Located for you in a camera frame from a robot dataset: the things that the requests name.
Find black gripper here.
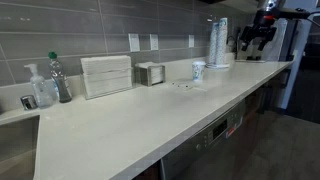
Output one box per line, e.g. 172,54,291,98
239,14,278,52

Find printed paper cup white lid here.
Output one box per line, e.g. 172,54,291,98
191,60,207,83

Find tall printed paper cup stack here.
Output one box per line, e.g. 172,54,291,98
207,22,220,66
215,17,230,66

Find white round cup tray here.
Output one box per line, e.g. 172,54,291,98
205,62,231,70

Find small metal sink fixture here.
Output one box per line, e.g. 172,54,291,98
19,94,38,111

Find steel undermount sink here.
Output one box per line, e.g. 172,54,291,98
0,114,41,180

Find dark wooden base cabinet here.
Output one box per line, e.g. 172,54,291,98
244,68,292,134

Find metal napkin holder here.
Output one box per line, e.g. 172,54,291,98
134,61,167,88

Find stainless steel dishwasher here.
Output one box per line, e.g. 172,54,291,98
159,98,248,180

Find white folded paper towel stack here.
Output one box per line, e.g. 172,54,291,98
79,54,134,101

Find green-capped dish soap bottle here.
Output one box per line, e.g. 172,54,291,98
47,51,73,104

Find clear pump soap dispenser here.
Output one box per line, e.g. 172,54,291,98
23,63,55,110

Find white wall outlet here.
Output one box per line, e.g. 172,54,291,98
128,33,141,53
149,33,160,52
188,34,196,49

